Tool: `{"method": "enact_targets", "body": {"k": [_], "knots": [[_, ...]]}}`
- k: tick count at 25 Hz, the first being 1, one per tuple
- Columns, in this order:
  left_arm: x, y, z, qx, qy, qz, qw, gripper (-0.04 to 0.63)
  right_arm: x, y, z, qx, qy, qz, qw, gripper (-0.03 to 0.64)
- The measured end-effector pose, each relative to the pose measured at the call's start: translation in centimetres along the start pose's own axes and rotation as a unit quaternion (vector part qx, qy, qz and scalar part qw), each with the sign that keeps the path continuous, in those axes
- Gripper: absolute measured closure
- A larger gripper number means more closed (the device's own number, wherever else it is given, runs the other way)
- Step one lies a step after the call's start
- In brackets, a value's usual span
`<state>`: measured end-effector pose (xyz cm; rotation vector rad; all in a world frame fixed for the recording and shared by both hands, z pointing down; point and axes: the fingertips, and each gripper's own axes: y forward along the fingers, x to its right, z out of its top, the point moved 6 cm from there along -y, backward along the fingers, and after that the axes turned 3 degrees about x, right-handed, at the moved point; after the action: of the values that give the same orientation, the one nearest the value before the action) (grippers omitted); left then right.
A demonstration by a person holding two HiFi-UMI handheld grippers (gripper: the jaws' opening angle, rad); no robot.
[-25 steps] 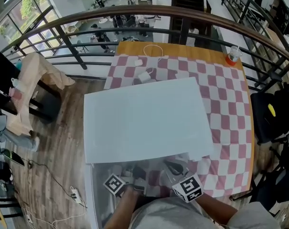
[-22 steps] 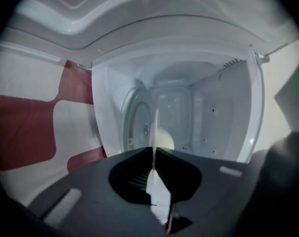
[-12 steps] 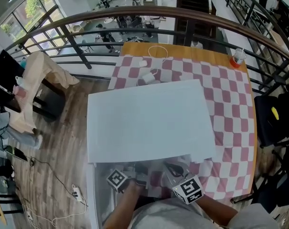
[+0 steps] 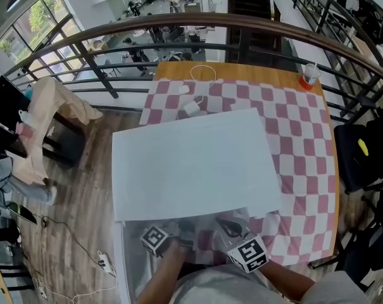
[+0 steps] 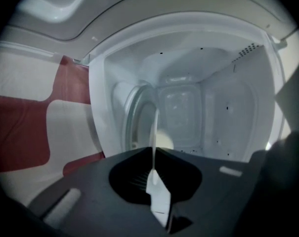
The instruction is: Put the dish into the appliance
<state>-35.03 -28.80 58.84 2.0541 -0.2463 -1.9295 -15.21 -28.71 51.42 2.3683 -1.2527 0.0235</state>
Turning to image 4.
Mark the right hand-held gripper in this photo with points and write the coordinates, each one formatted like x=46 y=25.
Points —
x=248 y=255

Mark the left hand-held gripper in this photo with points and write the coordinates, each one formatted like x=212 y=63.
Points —
x=185 y=236

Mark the white microwave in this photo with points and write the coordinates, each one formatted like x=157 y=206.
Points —
x=194 y=163

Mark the person's right forearm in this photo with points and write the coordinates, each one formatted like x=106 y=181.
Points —
x=289 y=280

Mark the person's left forearm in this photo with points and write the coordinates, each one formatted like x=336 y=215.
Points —
x=162 y=277

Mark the person's grey shirt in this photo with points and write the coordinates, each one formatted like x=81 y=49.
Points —
x=226 y=287

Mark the pink white checkered tablecloth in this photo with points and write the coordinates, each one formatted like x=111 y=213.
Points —
x=305 y=138

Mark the white power brick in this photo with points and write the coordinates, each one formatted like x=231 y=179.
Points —
x=191 y=108

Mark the black office chair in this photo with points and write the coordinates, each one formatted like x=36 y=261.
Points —
x=349 y=157
x=368 y=249

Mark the small white adapter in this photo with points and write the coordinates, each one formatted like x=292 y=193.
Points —
x=183 y=89

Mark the dark wooden table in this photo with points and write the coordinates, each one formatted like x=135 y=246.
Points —
x=67 y=141

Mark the small white power strip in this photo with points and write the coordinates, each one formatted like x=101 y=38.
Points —
x=41 y=289

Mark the small yellow object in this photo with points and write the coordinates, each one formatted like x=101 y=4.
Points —
x=363 y=147

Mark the wooden table with white legs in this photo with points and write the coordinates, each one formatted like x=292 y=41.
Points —
x=257 y=70

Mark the clear plastic cup red sleeve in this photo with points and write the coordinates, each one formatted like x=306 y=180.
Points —
x=310 y=81

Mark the beige tablecloth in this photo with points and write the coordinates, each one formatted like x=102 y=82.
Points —
x=61 y=100

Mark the pink packet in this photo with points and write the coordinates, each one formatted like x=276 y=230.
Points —
x=24 y=130

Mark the black monitor on side table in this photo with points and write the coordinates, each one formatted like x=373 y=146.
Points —
x=4 y=116

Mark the wood-topped metal railing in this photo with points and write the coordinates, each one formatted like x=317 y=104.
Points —
x=210 y=17

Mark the dark staircase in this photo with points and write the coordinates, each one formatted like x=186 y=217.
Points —
x=249 y=2

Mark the large glass window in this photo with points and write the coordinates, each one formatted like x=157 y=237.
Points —
x=39 y=21

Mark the black pendant lamp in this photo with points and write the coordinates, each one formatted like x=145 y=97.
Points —
x=14 y=3

